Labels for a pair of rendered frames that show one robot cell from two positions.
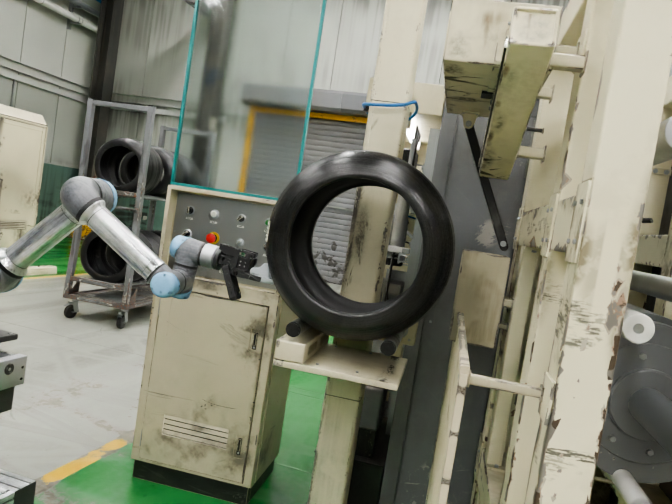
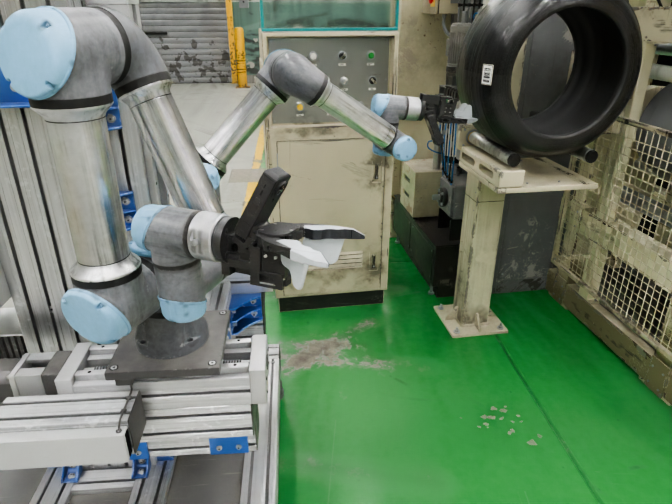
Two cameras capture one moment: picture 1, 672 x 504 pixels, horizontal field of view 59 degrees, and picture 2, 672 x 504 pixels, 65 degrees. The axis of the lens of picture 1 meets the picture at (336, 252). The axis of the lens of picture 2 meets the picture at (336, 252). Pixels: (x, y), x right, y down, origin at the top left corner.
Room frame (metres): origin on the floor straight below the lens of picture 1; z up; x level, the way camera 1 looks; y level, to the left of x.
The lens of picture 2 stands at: (0.29, 1.23, 1.37)
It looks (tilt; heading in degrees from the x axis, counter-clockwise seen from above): 25 degrees down; 340
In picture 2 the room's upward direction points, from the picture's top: straight up
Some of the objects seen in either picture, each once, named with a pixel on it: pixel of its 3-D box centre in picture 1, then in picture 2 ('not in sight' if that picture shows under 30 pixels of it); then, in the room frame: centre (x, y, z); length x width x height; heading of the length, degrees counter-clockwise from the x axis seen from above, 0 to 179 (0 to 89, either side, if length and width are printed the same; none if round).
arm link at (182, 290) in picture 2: not in sight; (187, 281); (1.12, 1.20, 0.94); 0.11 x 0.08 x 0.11; 139
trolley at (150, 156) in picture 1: (144, 216); not in sight; (5.68, 1.87, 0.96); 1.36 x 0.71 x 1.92; 164
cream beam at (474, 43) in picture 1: (492, 70); not in sight; (1.67, -0.35, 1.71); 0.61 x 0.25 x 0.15; 169
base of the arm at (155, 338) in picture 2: not in sight; (169, 318); (1.31, 1.23, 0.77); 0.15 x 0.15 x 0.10
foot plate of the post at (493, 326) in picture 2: not in sight; (469, 316); (2.10, -0.11, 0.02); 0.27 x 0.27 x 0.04; 79
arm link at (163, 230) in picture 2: not in sight; (172, 232); (1.11, 1.21, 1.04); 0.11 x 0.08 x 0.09; 49
